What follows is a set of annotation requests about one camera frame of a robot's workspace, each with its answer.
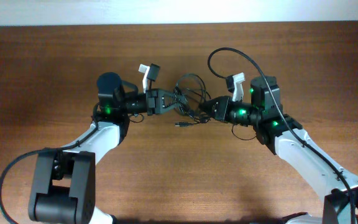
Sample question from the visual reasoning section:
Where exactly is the right camera cable black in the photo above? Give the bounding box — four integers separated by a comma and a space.
209, 47, 358, 223

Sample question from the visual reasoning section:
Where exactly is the black cable bundle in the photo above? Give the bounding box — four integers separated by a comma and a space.
172, 73, 213, 128

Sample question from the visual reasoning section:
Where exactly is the left camera cable black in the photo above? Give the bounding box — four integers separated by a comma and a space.
0, 102, 101, 224

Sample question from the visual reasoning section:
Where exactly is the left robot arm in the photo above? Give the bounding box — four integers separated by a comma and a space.
28, 72, 186, 224

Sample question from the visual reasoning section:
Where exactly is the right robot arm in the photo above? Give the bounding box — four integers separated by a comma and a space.
200, 77, 358, 223

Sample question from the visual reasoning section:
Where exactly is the camera cable black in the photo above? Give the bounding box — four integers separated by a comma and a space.
209, 47, 358, 223
0, 102, 101, 224

